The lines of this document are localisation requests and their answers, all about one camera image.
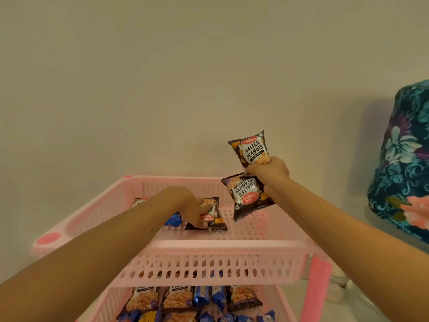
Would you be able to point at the floral fabric bottle cover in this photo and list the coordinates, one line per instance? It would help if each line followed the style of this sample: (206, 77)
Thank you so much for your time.
(402, 164)

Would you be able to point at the blue biscuit snack packet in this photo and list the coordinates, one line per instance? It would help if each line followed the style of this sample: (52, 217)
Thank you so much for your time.
(206, 317)
(226, 319)
(125, 317)
(201, 296)
(266, 316)
(219, 296)
(244, 319)
(174, 220)

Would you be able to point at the person's right hand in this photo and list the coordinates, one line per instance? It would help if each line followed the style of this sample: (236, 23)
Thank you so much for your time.
(273, 174)

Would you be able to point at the salted peanuts packet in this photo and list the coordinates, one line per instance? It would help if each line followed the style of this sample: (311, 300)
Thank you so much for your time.
(181, 317)

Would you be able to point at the person's left hand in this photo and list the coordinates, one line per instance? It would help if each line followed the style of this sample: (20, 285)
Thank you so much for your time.
(187, 204)

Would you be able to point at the yellow snack packet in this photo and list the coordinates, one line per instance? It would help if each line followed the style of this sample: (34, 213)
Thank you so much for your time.
(149, 317)

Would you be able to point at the pink two-tier plastic rack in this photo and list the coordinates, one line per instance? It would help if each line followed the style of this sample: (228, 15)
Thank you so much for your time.
(218, 246)

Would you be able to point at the person's right forearm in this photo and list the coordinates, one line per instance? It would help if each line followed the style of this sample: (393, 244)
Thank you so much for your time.
(352, 238)

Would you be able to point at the clear water bottle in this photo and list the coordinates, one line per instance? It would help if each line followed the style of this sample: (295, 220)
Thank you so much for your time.
(385, 231)

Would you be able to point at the stack of paper cups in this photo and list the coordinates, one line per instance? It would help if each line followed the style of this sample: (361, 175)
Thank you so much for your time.
(339, 276)

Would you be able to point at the clear water dispenser base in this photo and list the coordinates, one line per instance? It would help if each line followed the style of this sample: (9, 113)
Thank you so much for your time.
(368, 305)

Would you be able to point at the person's left forearm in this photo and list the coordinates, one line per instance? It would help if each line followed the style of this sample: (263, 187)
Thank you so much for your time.
(83, 264)

